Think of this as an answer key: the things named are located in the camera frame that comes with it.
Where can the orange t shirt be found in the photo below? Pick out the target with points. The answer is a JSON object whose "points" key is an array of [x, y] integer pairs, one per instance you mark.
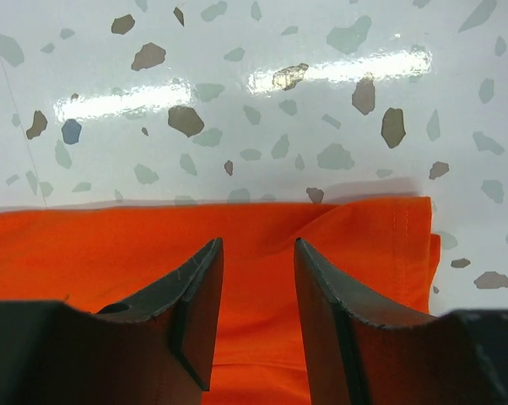
{"points": [[92, 258]]}

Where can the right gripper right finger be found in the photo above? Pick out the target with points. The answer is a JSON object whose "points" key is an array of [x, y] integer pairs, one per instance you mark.
{"points": [[363, 348]]}

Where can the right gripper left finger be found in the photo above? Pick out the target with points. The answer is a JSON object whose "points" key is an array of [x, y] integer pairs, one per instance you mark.
{"points": [[156, 346]]}

